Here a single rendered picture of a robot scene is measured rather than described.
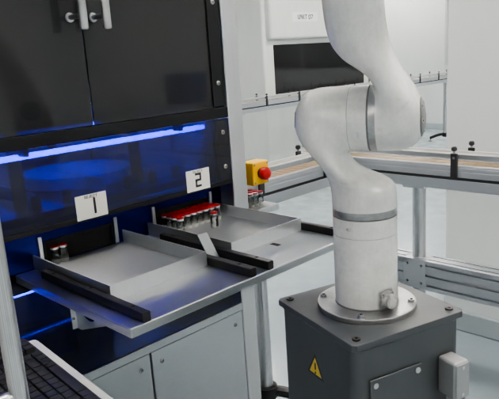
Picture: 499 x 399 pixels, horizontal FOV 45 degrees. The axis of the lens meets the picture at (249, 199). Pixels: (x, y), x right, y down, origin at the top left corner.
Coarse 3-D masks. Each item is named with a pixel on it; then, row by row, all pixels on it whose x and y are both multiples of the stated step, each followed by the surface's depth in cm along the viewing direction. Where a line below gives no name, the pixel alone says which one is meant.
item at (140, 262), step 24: (144, 240) 156; (48, 264) 140; (72, 264) 147; (96, 264) 145; (120, 264) 144; (144, 264) 143; (168, 264) 132; (192, 264) 137; (96, 288) 126; (120, 288) 124; (144, 288) 128
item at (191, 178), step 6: (204, 168) 170; (186, 174) 166; (192, 174) 167; (204, 174) 171; (186, 180) 166; (192, 180) 168; (204, 180) 171; (192, 186) 168; (204, 186) 171; (210, 186) 173
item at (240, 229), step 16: (224, 208) 183; (240, 208) 178; (208, 224) 174; (224, 224) 173; (240, 224) 172; (256, 224) 171; (272, 224) 170; (288, 224) 159; (224, 240) 158; (240, 240) 147; (256, 240) 151; (272, 240) 155
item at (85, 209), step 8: (96, 192) 146; (104, 192) 148; (80, 200) 144; (88, 200) 145; (96, 200) 147; (104, 200) 148; (80, 208) 144; (88, 208) 145; (104, 208) 148; (80, 216) 144; (88, 216) 146; (96, 216) 147
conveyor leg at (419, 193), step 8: (416, 192) 227; (424, 192) 227; (416, 200) 228; (424, 200) 228; (416, 208) 228; (424, 208) 228; (416, 216) 229; (424, 216) 229; (416, 224) 230; (424, 224) 230; (416, 232) 231; (424, 232) 230; (416, 240) 231; (424, 240) 231; (416, 248) 232; (424, 248) 232; (416, 256) 233; (424, 256) 233; (416, 288) 236
